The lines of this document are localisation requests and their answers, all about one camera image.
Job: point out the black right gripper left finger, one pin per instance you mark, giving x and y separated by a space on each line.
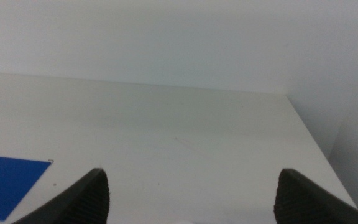
82 202

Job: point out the blue mat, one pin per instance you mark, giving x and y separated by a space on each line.
5 183

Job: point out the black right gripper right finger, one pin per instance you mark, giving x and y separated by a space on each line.
303 202

